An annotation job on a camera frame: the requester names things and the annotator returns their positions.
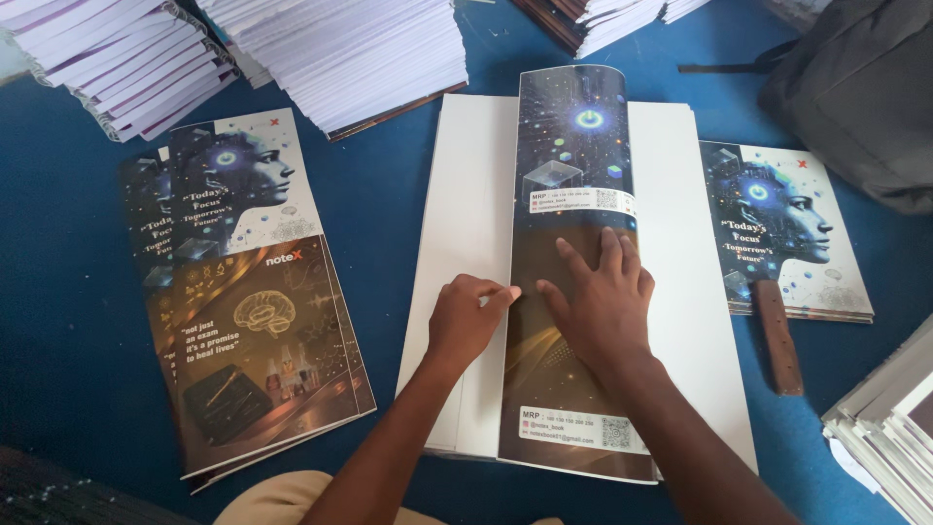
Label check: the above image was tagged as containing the dark speckled cloth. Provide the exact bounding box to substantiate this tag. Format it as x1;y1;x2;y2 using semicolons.
0;445;199;525

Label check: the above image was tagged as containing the glossy printed cover sheet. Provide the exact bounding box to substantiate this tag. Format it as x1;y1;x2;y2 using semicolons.
497;64;661;484

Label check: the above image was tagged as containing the heap of grey-white boards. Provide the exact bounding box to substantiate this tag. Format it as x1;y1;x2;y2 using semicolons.
821;314;933;525

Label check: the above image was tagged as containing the tall stack of white notebooks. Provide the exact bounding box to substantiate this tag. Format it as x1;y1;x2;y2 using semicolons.
195;0;470;142

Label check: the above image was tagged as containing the grey backpack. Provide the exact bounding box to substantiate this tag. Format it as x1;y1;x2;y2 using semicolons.
677;0;933;217

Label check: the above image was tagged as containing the person's right hand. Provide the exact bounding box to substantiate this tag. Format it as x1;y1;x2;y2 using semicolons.
536;226;656;374

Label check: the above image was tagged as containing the small pile of face-print covers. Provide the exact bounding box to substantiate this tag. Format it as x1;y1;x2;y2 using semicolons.
697;140;876;325

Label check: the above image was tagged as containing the person's left hand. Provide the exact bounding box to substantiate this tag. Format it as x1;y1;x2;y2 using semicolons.
426;274;523;370

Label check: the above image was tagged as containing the pile of printed cover sheets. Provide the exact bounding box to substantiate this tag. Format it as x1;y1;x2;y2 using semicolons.
118;108;379;496

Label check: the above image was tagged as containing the brown wooden stick tool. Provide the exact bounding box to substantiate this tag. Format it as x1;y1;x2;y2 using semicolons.
751;279;806;398

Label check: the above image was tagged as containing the small stack of white booklets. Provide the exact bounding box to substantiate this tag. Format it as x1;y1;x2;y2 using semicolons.
659;0;712;25

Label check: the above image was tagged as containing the block of white paper sheets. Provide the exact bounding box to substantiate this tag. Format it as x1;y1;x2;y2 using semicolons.
395;93;760;476

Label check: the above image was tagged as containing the stack of brown-edged notebooks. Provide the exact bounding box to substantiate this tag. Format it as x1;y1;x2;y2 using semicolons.
510;0;669;60

